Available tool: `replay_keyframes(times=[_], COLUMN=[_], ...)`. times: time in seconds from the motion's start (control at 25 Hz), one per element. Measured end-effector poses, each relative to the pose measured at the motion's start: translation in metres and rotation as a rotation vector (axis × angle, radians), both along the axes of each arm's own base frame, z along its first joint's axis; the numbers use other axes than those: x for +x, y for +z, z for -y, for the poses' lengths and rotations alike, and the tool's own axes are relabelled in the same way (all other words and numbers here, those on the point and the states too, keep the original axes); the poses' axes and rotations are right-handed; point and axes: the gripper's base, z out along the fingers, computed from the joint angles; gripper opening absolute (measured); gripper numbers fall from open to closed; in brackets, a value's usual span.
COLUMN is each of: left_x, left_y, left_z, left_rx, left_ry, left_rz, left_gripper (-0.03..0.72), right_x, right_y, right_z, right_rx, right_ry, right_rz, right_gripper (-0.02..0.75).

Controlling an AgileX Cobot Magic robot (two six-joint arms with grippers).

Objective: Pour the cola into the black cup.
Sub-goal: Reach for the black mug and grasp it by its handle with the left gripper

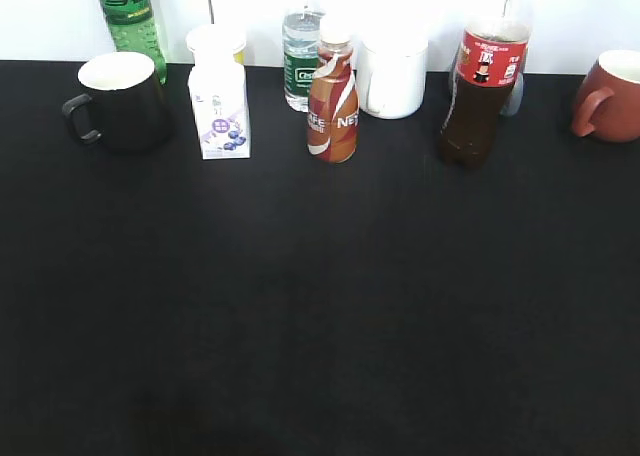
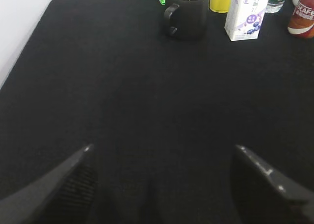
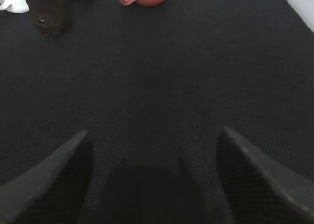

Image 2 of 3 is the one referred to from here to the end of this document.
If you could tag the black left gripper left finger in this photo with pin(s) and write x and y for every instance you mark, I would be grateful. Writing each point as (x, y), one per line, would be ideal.
(64, 195)

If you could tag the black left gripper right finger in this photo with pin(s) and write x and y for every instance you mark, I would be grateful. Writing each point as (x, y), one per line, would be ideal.
(264, 195)

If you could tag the black mug white inside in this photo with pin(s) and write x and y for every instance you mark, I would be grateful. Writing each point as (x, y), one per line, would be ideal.
(185, 19)

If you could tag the nescafe coffee bottle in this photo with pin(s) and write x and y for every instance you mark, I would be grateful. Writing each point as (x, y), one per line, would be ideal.
(301, 23)

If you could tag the white blueberry milk carton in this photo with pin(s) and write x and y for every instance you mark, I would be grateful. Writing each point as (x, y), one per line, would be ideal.
(244, 19)

